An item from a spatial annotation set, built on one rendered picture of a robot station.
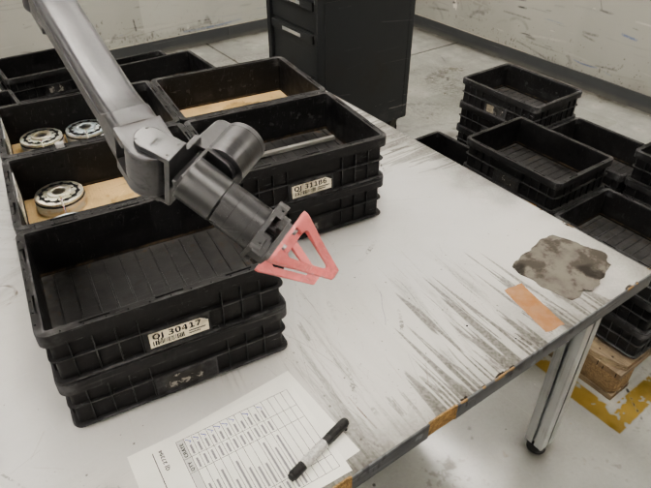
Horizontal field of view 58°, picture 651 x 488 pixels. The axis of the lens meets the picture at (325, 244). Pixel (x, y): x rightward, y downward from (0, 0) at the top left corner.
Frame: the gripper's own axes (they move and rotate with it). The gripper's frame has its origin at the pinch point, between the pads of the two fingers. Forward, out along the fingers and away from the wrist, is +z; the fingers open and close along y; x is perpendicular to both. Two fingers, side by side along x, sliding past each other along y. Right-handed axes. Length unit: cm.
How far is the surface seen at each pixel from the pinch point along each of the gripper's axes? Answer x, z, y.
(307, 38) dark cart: -124, -42, 185
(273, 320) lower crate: 4.8, 3.2, 36.5
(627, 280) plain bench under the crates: -48, 63, 41
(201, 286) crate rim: 7.7, -10.7, 26.3
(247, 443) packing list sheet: 24.1, 10.7, 31.0
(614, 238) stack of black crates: -88, 89, 96
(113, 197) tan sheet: 0, -39, 69
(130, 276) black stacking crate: 13, -23, 47
